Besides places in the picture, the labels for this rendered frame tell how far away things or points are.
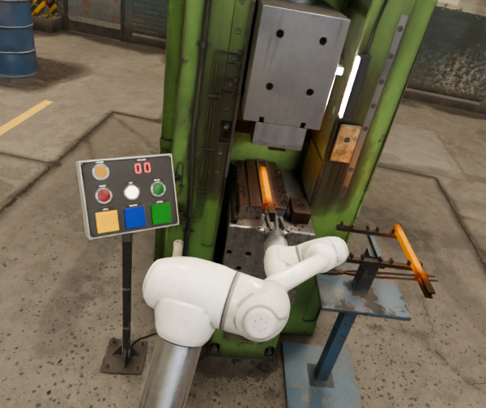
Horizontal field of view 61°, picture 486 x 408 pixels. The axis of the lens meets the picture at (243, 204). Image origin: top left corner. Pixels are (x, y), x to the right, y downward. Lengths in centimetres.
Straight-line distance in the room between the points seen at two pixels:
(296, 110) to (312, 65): 17
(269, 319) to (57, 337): 180
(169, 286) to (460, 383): 224
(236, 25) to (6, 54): 458
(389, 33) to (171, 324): 131
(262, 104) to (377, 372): 172
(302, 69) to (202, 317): 97
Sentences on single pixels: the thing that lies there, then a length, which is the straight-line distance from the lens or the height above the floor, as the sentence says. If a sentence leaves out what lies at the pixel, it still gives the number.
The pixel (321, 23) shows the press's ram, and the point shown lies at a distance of 151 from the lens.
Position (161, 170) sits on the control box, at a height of 115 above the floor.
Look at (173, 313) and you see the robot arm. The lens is 90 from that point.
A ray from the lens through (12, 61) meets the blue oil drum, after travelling 597.
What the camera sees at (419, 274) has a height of 98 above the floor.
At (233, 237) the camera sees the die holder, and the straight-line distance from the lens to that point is 179.
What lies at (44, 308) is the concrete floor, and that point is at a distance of 267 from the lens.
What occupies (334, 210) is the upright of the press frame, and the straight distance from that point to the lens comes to 202.
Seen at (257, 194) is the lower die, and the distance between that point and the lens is 184.
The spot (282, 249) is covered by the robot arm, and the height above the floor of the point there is 105.
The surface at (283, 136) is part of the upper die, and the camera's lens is 162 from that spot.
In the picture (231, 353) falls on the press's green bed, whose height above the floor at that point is 5.
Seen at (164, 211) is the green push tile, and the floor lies 102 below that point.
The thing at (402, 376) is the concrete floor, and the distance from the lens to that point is 271.
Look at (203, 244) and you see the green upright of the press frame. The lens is 207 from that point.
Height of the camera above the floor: 195
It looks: 33 degrees down
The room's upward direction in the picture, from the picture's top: 11 degrees clockwise
